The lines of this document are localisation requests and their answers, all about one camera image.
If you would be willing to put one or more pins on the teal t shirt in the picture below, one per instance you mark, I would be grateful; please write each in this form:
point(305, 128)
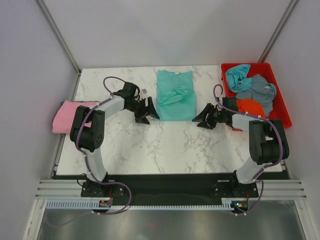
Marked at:
point(175, 96)

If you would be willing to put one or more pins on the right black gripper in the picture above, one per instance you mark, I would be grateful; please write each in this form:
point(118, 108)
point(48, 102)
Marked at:
point(201, 117)

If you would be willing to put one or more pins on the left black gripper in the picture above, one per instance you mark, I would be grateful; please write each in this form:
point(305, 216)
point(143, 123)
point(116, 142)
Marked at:
point(140, 118)

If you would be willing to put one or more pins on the pink folded t shirt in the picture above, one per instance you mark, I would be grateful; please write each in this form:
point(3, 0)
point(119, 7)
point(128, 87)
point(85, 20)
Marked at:
point(63, 120)

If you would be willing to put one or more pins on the grey t shirt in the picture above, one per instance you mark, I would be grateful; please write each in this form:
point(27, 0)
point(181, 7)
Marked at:
point(261, 92)

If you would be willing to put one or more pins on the aluminium rail frame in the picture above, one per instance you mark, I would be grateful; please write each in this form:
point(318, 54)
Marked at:
point(272, 189)

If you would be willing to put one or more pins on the white cable duct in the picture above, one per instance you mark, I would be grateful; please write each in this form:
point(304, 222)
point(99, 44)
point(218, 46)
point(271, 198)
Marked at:
point(240, 204)
point(91, 204)

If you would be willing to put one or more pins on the corner metal post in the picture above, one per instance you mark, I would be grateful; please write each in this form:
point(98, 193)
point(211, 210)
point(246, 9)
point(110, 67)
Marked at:
point(58, 35)
point(278, 29)

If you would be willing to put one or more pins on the red plastic bin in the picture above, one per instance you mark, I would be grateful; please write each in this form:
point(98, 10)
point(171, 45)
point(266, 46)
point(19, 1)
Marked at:
point(265, 70)

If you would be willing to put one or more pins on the right white cable duct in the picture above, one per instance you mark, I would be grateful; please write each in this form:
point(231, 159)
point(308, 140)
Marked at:
point(240, 204)

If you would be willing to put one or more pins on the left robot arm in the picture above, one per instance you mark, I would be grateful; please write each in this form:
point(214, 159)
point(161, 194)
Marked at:
point(88, 126)

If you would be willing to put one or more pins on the light blue t shirt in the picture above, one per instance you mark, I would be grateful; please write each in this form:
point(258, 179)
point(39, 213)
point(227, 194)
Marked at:
point(237, 78)

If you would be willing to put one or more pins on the left white cable duct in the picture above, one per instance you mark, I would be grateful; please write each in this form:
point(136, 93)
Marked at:
point(91, 204)

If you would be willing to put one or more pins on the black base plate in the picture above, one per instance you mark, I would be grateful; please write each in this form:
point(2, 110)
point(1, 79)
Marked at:
point(170, 186)

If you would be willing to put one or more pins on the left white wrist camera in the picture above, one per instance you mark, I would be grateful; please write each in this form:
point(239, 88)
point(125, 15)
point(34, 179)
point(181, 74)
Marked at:
point(143, 93)

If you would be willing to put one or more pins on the right corner metal post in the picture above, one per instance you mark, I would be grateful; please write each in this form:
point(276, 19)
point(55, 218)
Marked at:
point(278, 29)

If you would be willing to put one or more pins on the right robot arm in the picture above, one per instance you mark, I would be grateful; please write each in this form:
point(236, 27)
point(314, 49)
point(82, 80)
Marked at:
point(268, 144)

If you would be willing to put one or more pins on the left corner metal post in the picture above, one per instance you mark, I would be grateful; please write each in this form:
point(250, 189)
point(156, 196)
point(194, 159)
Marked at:
point(58, 35)

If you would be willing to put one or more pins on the orange t shirt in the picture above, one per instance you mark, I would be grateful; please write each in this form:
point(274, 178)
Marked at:
point(250, 106)

